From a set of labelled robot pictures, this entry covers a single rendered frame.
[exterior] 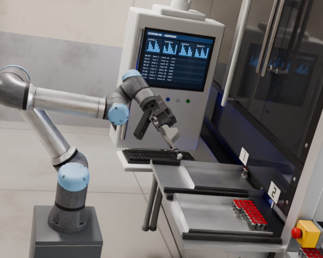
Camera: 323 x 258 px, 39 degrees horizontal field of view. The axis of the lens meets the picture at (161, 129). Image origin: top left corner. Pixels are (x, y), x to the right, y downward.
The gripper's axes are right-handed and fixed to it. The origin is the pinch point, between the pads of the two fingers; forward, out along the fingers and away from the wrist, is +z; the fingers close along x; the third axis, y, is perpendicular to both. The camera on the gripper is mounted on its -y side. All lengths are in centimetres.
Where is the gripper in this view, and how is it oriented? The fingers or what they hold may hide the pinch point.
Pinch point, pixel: (171, 147)
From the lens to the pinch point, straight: 163.8
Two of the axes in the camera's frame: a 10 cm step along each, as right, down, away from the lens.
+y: 8.3, -5.5, 0.1
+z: 5.1, 7.6, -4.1
